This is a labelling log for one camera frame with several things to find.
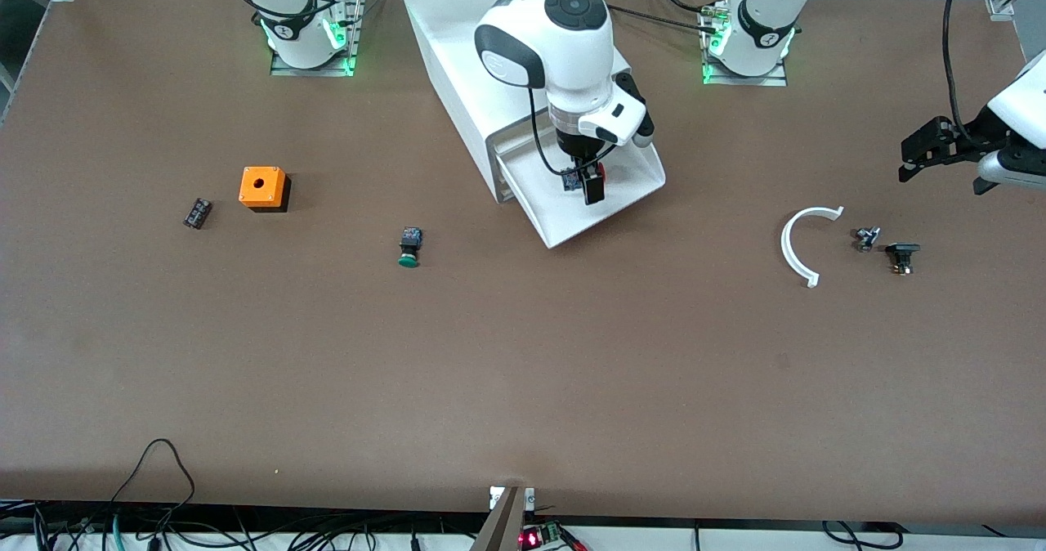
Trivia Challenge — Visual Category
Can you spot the black looped cable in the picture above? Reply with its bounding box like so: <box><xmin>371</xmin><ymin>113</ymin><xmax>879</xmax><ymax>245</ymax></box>
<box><xmin>110</xmin><ymin>438</ymin><xmax>197</xmax><ymax>527</ymax></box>

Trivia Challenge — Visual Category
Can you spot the black table cable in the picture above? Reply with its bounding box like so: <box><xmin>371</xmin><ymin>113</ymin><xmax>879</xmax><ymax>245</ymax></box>
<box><xmin>609</xmin><ymin>2</ymin><xmax>728</xmax><ymax>35</ymax></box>

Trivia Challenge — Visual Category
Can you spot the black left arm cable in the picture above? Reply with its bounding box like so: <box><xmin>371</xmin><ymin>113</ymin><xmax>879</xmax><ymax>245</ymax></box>
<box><xmin>941</xmin><ymin>0</ymin><xmax>973</xmax><ymax>147</ymax></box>

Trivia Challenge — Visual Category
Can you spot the green push button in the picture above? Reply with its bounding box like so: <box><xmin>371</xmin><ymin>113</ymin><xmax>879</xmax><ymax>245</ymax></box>
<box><xmin>397</xmin><ymin>226</ymin><xmax>424</xmax><ymax>269</ymax></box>

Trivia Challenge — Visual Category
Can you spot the black button part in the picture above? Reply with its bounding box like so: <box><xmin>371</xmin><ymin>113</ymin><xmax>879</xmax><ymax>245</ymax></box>
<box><xmin>886</xmin><ymin>242</ymin><xmax>922</xmax><ymax>276</ymax></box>

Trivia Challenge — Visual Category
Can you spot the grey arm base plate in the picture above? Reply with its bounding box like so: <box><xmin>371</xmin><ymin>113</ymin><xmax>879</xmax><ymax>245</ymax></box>
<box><xmin>700</xmin><ymin>0</ymin><xmax>789</xmax><ymax>87</ymax></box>
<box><xmin>270</xmin><ymin>0</ymin><xmax>366</xmax><ymax>78</ymax></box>

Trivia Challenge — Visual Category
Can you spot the white curved plastic piece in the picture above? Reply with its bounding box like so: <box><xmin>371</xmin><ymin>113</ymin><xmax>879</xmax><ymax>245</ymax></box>
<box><xmin>780</xmin><ymin>205</ymin><xmax>845</xmax><ymax>289</ymax></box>

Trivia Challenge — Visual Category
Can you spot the red push button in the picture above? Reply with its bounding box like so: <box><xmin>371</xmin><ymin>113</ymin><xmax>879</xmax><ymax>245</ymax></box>
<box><xmin>562</xmin><ymin>165</ymin><xmax>607</xmax><ymax>194</ymax></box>

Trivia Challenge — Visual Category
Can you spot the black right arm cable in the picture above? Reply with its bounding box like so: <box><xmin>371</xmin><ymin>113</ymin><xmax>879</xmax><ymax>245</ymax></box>
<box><xmin>527</xmin><ymin>85</ymin><xmax>573</xmax><ymax>177</ymax></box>

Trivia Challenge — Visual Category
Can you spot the orange button enclosure box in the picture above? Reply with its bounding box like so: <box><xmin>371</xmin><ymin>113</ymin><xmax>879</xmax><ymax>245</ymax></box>
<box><xmin>239</xmin><ymin>166</ymin><xmax>293</xmax><ymax>213</ymax></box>

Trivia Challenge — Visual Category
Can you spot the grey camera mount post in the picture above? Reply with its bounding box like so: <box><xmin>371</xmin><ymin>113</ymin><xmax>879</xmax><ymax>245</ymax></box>
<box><xmin>470</xmin><ymin>484</ymin><xmax>537</xmax><ymax>551</ymax></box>

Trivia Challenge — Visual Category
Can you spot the circuit board with red light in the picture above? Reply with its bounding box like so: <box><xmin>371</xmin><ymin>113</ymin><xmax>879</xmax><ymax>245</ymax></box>
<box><xmin>518</xmin><ymin>521</ymin><xmax>586</xmax><ymax>551</ymax></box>

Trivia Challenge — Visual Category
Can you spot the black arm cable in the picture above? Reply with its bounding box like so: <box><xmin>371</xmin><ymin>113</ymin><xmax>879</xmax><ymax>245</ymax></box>
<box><xmin>527</xmin><ymin>85</ymin><xmax>573</xmax><ymax>177</ymax></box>
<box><xmin>941</xmin><ymin>0</ymin><xmax>973</xmax><ymax>147</ymax></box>

